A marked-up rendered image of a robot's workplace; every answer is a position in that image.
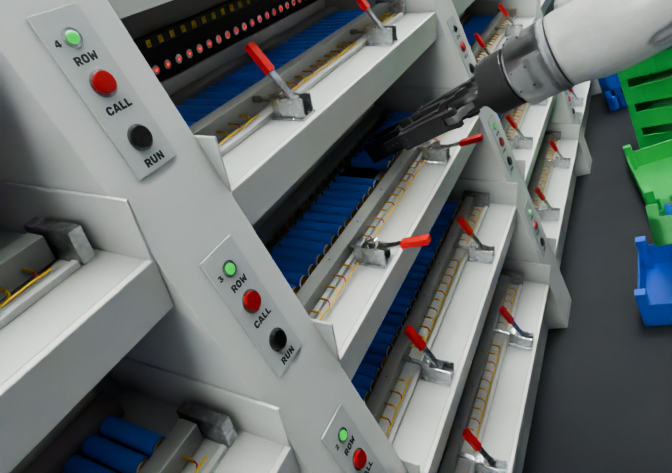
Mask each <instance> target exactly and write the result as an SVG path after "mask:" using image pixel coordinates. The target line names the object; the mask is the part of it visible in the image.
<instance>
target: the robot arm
mask: <svg viewBox="0 0 672 473"><path fill-rule="evenodd" d="M670 46H672V0H555V1H554V10H553V11H552V12H550V13H549V14H547V15H546V16H544V17H543V18H539V19H538V20H536V21H535V22H534V23H532V24H531V25H529V26H527V27H526V28H524V29H522V30H520V31H519V33H517V34H515V35H513V36H512V37H510V38H507V39H506V41H505V42H504V43H503V44H502V48H501V49H499V50H497V51H495V52H494V53H492V54H490V55H488V56H487V57H485V58H483V59H481V60H480V61H478V62H477V63H476V65H475V68H474V75H473V76H472V77H471V78H470V79H468V80H467V81H465V82H464V83H462V84H461V85H459V86H457V87H455V88H454V89H452V90H450V91H448V92H447V93H445V94H443V95H441V96H440V97H438V98H436V99H434V100H433V101H431V102H429V103H428V104H426V105H424V106H421V107H420V108H419V109H418V112H416V113H413V114H412V116H411V117H410V116H408V117H406V118H404V119H403V120H401V121H399V122H397V123H395V124H393V125H392V126H390V127H388V128H386V129H384V130H383V131H381V132H379V133H377V134H375V135H374V139H375V141H373V142H371V143H369V144H367V145H366V146H365V147H364V149H365V150H366V152H367V153H368V155H369V156H370V158H371V159H372V161H373V162H374V163H376V162H378V161H380V160H382V159H384V158H386V157H388V156H390V155H392V154H394V153H396V152H398V151H400V150H402V149H404V148H405V149H406V150H411V149H412V148H414V147H416V146H418V145H420V144H422V143H425V142H427V141H429V140H431V139H433V138H435V137H437V136H440V135H442V134H444V133H446V132H448V131H451V130H454V129H457V128H461V127H462V126H463V125H464V122H463V120H465V119H467V118H472V117H474V116H476V115H477V114H479V113H480V112H481V111H480V109H481V108H483V107H485V106H487V107H489V108H491V109H492V111H494V112H495V113H498V114H504V113H506V112H508V111H510V110H512V109H514V108H516V107H518V106H521V105H523V104H525V103H527V102H528V103H530V104H538V103H540V102H542V101H544V100H546V99H548V98H550V97H552V96H555V95H557V94H559V93H561V92H563V91H565V90H569V89H571V88H573V87H574V86H576V85H578V84H581V83H583V82H587V81H590V80H594V79H601V78H605V77H608V76H611V75H613V74H616V73H619V72H621V71H624V70H626V69H628V68H630V67H633V66H635V65H637V64H639V63H641V62H643V61H645V60H647V59H649V58H651V57H653V56H655V55H656V54H658V53H660V52H662V51H664V50H666V49H667V48H669V47H670Z"/></svg>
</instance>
